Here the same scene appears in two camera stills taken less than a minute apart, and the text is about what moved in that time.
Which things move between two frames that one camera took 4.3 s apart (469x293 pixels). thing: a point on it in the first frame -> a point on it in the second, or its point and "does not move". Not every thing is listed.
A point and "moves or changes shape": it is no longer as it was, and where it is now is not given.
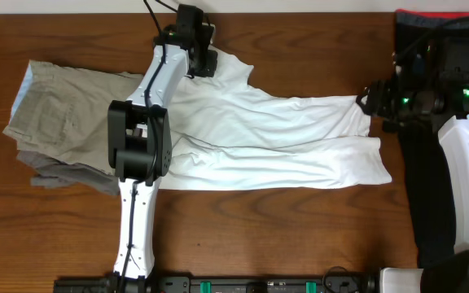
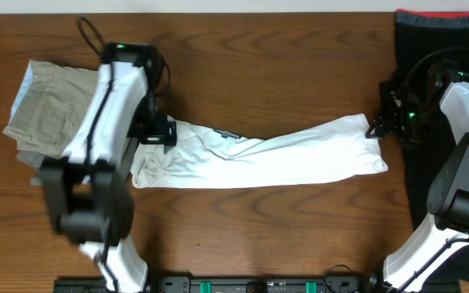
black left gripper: (209, 68) -> (164, 134)
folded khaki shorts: (61, 113) does not move
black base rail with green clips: (370, 283) does not move
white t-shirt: (228, 136) moves or changes shape
